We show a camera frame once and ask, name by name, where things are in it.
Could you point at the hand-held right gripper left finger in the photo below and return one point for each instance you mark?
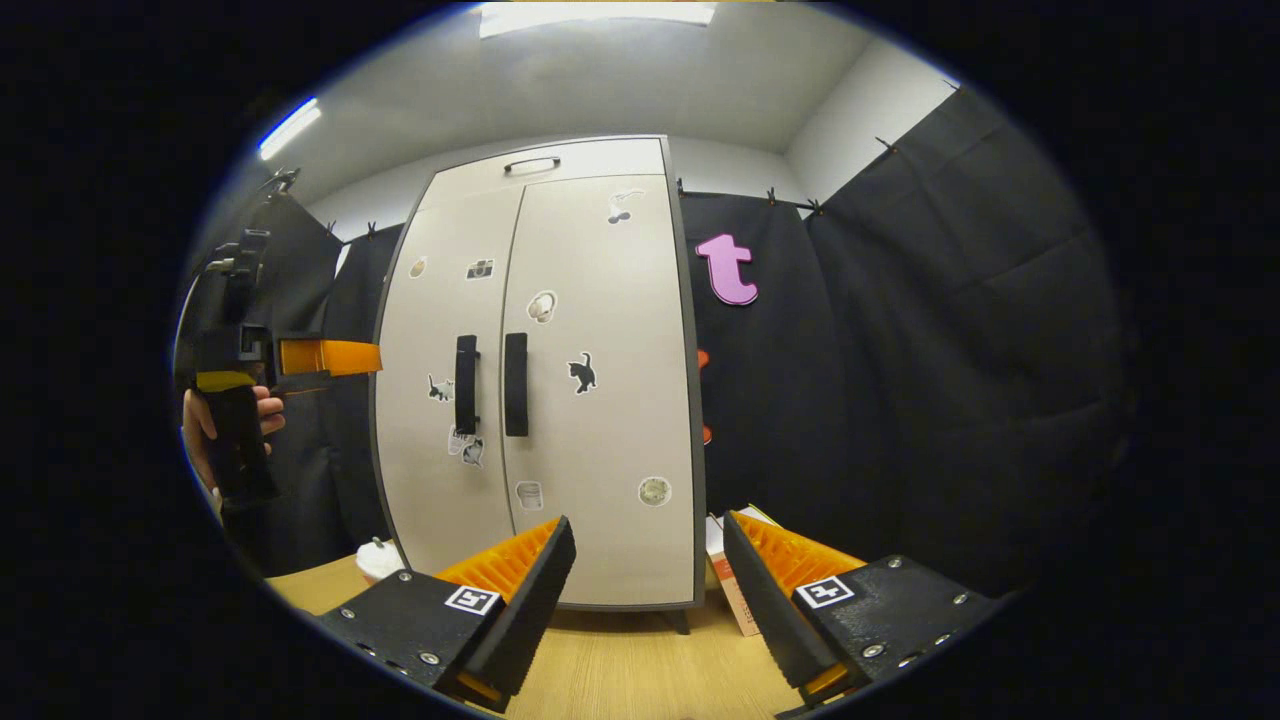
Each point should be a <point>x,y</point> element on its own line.
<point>525,600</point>

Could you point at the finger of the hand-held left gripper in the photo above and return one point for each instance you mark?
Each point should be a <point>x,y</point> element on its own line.
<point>330,357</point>
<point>300,382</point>

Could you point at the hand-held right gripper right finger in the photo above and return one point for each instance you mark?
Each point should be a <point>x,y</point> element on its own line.
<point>765,600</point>

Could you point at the white cabinet door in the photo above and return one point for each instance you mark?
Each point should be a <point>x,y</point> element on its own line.
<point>430,330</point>
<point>610,450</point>

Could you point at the white shoe cabinet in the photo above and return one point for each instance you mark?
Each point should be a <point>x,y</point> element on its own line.
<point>600,500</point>

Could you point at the white cabinet drawer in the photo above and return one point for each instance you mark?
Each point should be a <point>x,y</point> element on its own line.
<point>610,160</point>

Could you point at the white and orange box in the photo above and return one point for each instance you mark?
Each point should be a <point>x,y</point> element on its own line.
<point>722,570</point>

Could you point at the white round object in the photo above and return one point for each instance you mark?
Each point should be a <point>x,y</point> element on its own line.
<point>380,560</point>

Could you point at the small ceiling light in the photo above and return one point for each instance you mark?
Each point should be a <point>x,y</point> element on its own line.
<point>290,128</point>

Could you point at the black backdrop cloth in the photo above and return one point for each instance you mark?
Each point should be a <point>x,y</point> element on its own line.
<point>950,350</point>

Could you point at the large ceiling light panel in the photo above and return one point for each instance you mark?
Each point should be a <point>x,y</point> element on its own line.
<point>600,15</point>

